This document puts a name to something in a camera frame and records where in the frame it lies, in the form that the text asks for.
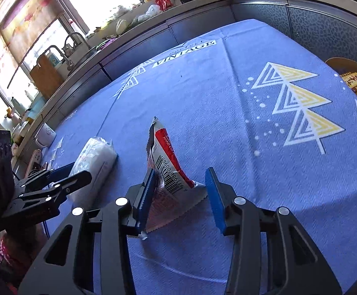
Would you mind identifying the kitchen window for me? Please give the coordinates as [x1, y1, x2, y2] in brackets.
[0, 0, 154, 105]

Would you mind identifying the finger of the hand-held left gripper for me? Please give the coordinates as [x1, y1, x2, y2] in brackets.
[15, 161, 76, 192]
[20, 170, 93, 210]

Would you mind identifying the metal kitchen faucet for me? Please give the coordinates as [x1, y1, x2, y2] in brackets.
[37, 32, 92, 72]

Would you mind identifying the white plastic bag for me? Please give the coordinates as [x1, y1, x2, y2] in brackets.
[113, 4, 163, 35]

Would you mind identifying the white mug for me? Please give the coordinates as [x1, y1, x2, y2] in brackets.
[35, 123, 57, 148]

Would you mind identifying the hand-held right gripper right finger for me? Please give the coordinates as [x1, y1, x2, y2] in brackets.
[204, 166, 343, 295]

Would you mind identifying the blue patterned tablecloth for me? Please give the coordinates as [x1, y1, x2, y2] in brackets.
[40, 19, 357, 295]

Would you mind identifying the wooden cutting board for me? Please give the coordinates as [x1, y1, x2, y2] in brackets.
[29, 52, 66, 99]

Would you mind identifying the red white snack packet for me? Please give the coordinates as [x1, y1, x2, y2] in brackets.
[141, 116, 207, 241]

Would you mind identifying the white power strip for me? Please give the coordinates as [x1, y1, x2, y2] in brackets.
[27, 149, 44, 173]

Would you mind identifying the person's left forearm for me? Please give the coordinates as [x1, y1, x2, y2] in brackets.
[0, 221, 48, 285]

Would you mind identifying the brown cardboard bin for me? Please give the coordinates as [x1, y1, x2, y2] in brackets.
[325, 57, 357, 120]

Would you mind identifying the yellow red box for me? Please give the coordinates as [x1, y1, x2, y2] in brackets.
[339, 71, 357, 96]

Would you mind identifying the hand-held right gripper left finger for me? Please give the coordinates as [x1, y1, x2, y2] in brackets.
[19, 169, 157, 295]

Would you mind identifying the clear-wrapped tissue pack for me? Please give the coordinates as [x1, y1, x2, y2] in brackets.
[67, 135, 118, 204]

